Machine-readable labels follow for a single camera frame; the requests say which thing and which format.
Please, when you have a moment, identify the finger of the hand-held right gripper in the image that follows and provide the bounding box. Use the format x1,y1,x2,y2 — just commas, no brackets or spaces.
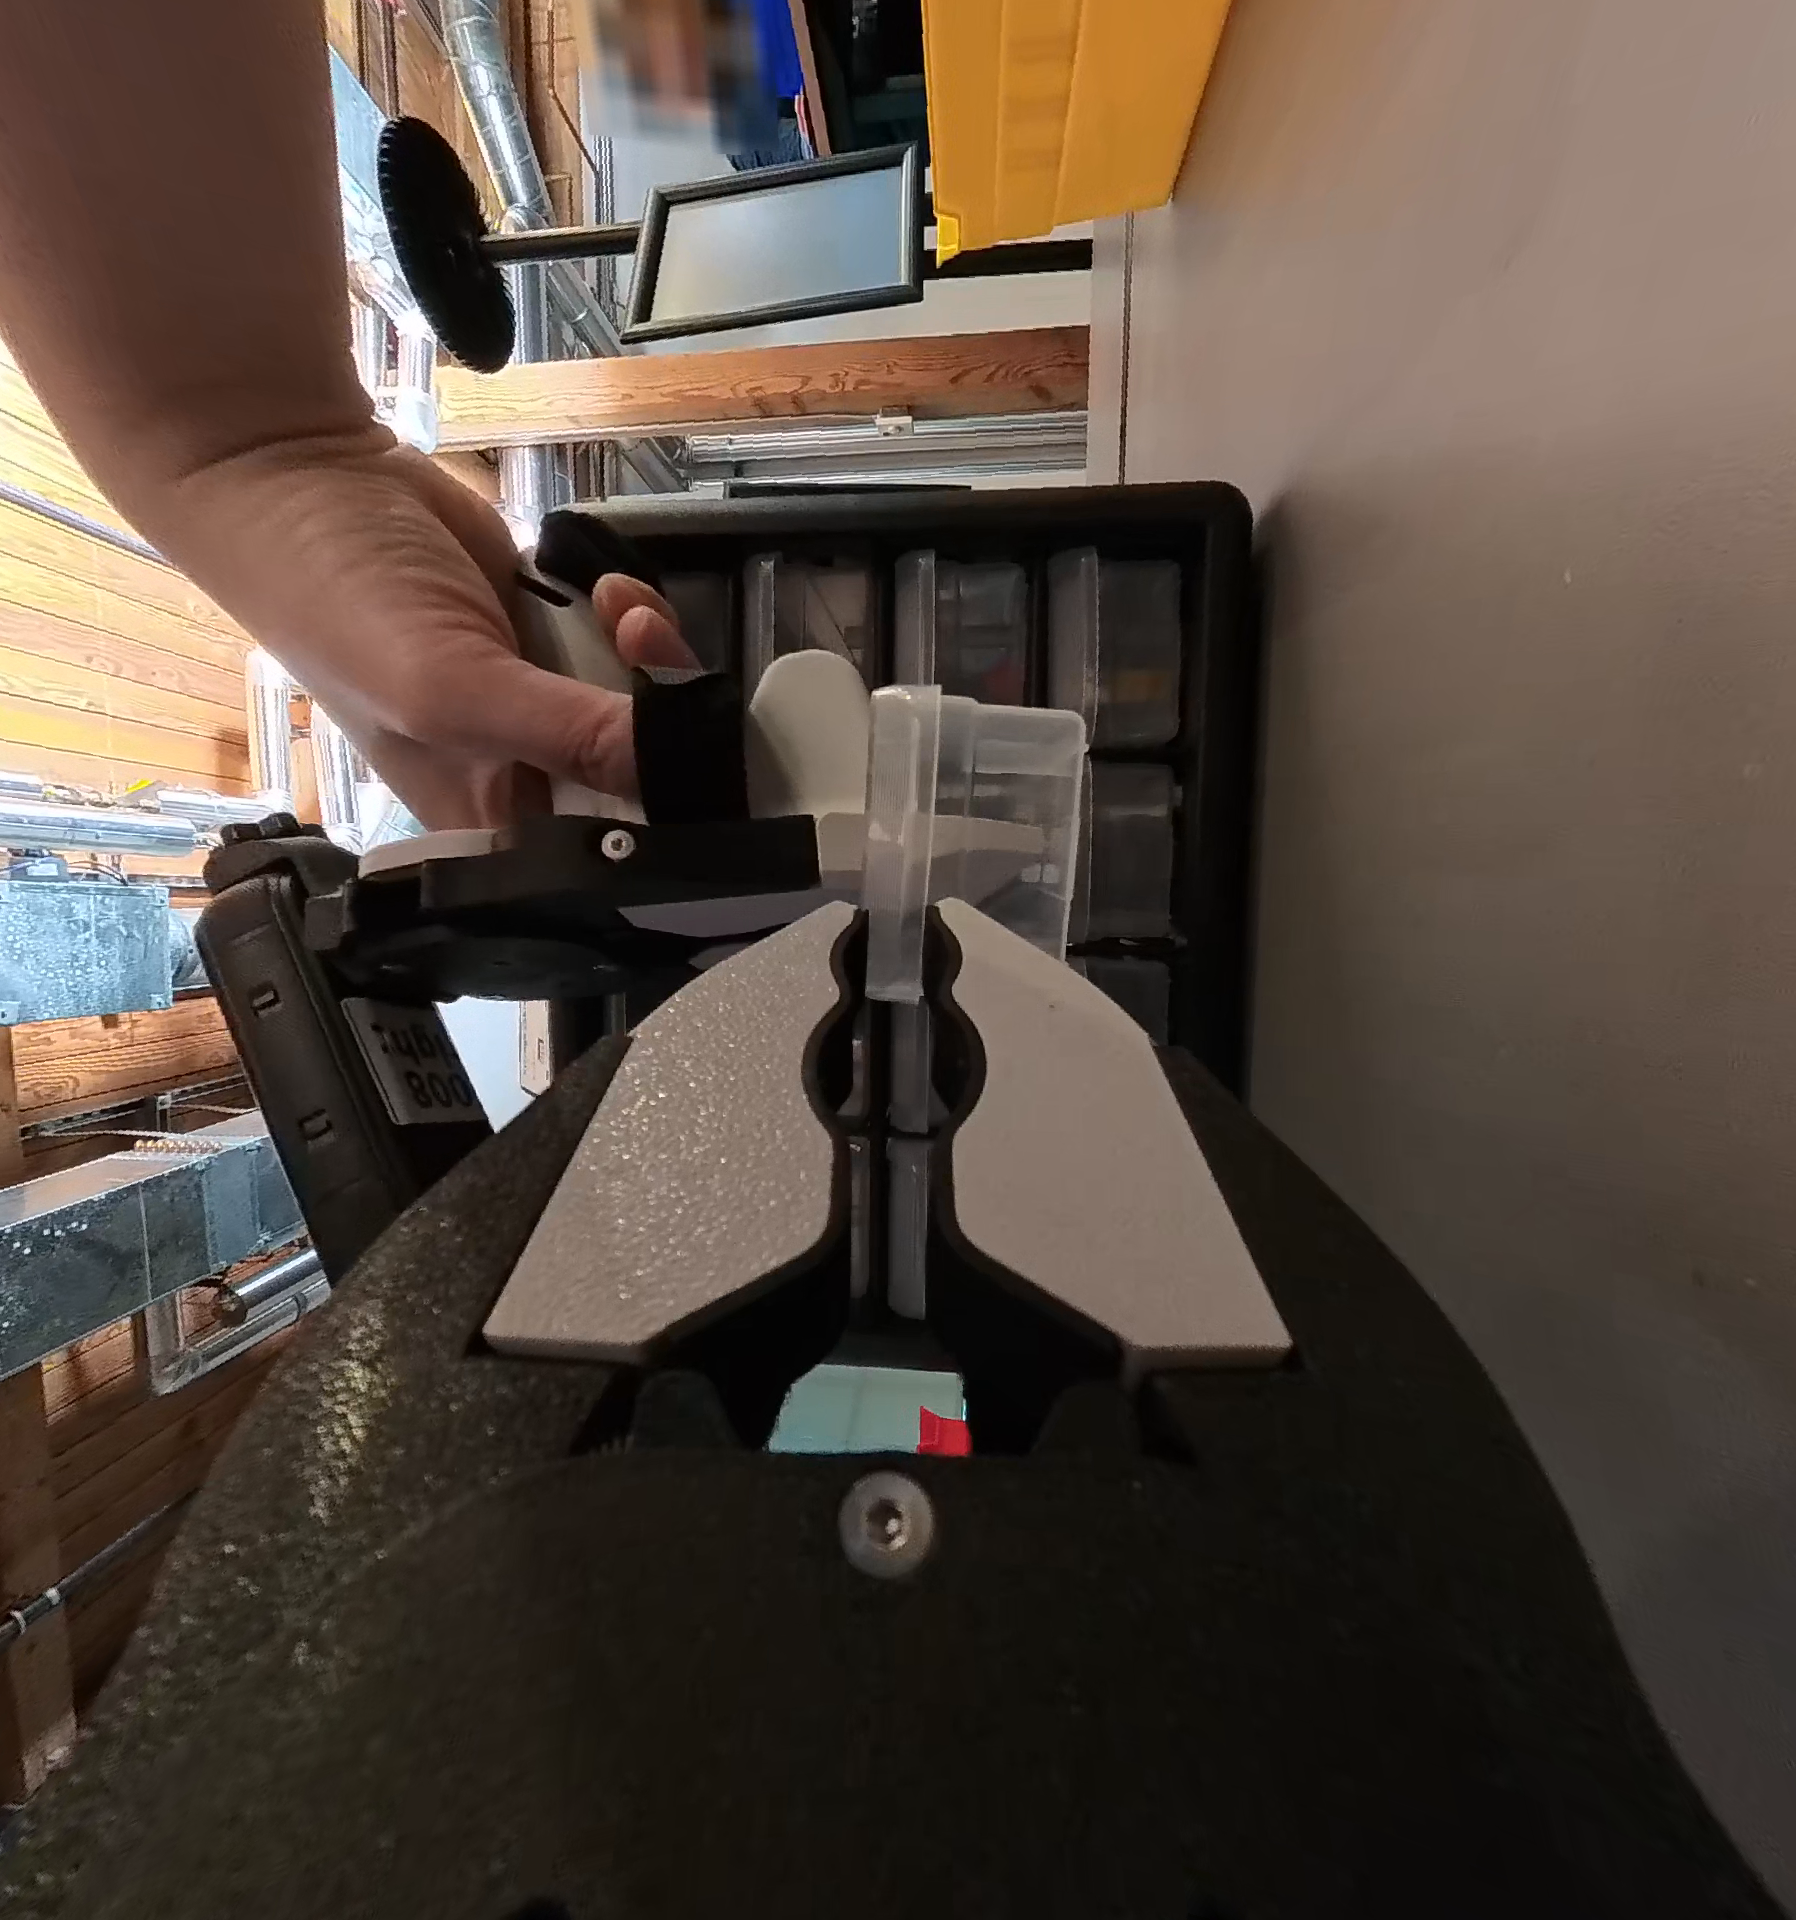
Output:
741,649,877,835
617,871,874,957

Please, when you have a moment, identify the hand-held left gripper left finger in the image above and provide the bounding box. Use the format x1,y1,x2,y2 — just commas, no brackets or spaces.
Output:
483,899,855,1372

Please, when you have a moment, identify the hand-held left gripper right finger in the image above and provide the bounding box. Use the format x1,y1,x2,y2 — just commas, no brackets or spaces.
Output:
922,893,1300,1372

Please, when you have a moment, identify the clear plastic drawer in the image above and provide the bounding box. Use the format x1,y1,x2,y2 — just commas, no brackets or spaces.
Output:
855,682,1095,1322

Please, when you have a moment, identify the black drawer cabinet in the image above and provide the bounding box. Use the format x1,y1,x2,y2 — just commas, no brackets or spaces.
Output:
585,479,1256,1100

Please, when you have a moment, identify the yellow plastic bin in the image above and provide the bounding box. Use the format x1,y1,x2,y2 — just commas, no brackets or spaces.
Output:
922,0,1237,260

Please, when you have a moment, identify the person's right forearm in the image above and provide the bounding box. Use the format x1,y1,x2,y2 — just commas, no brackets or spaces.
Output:
0,0,395,545

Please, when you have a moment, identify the person's right hand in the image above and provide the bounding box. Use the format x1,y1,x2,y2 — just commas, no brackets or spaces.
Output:
164,418,707,835

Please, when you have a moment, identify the wooden ceiling beam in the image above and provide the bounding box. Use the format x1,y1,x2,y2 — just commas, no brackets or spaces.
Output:
433,326,1095,456

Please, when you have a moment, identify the dark panel on stand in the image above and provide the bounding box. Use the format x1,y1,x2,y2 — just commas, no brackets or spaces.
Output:
625,144,930,352

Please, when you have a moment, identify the black round ribbed disc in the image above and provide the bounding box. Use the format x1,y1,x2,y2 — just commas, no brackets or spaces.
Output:
376,115,524,374

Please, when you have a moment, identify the metal air duct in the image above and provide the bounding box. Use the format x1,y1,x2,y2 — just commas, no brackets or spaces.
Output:
0,1125,332,1413
0,855,217,1037

